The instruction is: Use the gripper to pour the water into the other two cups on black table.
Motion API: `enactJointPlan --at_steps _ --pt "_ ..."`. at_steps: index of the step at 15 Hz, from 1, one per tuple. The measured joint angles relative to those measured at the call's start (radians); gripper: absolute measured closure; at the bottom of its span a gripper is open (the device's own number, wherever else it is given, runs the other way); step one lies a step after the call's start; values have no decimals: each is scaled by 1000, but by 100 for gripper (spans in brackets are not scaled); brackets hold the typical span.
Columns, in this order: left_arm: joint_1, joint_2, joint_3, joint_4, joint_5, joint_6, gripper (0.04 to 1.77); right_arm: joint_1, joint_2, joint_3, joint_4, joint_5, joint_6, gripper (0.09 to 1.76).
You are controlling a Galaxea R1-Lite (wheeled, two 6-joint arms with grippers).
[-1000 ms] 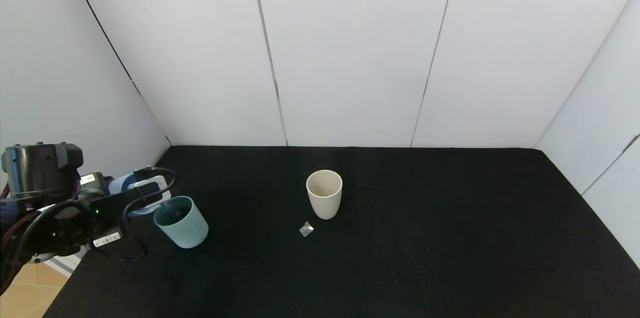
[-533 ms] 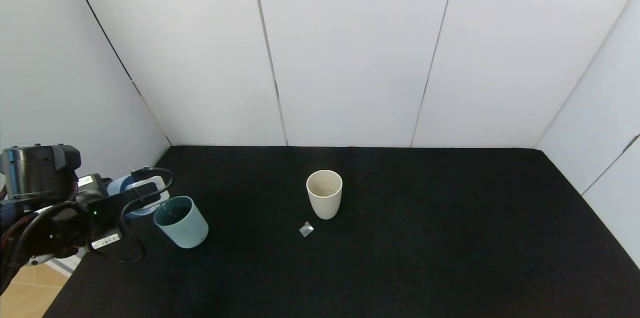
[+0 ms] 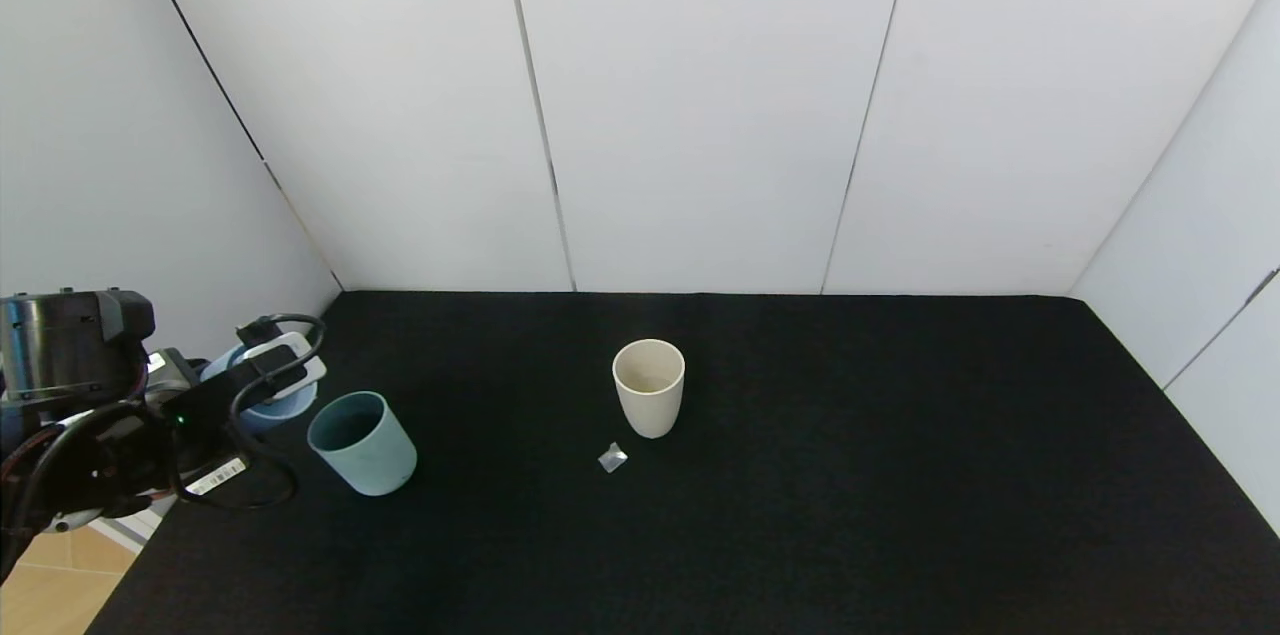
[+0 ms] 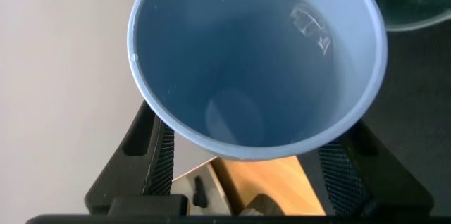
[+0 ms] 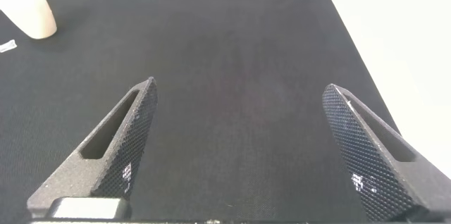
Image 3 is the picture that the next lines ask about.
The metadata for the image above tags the blue plastic cup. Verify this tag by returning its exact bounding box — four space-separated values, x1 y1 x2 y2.
200 343 320 437

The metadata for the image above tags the teal plastic cup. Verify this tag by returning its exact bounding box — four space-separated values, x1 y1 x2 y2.
307 391 418 496

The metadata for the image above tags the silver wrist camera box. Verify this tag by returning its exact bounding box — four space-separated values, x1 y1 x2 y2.
243 332 329 404

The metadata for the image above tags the black camera cable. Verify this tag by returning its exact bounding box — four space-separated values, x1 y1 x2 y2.
168 313 328 512

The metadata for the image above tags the beige plastic cup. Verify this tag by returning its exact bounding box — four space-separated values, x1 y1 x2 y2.
613 340 686 439

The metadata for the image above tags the white door frame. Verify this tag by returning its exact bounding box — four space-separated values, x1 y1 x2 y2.
95 503 164 554

